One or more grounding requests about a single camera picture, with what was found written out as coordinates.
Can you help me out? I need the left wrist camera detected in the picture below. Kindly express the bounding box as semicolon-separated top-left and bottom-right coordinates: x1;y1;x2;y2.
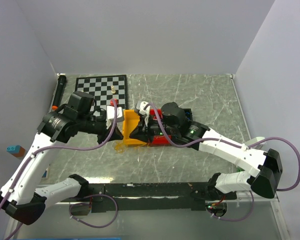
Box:
106;105;125;129

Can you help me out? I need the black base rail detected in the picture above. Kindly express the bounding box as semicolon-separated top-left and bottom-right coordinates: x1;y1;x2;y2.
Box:
58;181;238;213

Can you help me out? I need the toy brick structure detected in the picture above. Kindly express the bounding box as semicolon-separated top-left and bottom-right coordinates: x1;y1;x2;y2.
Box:
6;144;51;180

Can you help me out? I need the black marker orange cap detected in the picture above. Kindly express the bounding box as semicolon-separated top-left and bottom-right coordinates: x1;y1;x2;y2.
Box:
51;74;67;111

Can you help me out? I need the cream chess piece right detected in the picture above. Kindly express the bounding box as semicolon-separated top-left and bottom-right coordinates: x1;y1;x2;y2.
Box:
110;85;116;95

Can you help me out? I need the black white chessboard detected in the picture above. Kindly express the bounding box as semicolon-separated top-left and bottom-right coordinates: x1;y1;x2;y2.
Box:
75;75;129;111

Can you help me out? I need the yellow plastic bin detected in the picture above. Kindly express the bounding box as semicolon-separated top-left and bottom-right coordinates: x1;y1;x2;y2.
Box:
122;109;146;147

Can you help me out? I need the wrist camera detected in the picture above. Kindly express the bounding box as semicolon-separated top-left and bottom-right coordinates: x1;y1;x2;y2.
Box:
106;105;125;129
134;100;151;127

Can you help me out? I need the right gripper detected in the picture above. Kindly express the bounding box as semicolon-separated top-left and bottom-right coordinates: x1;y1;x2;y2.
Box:
129;113;179;144

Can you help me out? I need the black plastic bin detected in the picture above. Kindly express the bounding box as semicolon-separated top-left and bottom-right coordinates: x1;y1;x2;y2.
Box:
183;108;193;121

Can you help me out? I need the grey white wall bracket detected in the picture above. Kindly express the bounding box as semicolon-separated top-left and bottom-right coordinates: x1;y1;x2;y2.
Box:
244;136;265;150

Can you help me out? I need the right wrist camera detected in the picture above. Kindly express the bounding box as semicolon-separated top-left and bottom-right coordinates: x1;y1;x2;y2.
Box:
134;100;151;127

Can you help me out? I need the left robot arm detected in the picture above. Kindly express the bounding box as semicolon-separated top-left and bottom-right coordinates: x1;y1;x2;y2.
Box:
0;91;124;225

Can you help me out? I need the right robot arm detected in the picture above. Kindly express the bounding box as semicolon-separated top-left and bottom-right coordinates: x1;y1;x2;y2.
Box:
129;100;283;201

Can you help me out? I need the red plastic bin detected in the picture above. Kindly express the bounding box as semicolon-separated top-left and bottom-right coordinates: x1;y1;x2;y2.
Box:
146;109;172;146

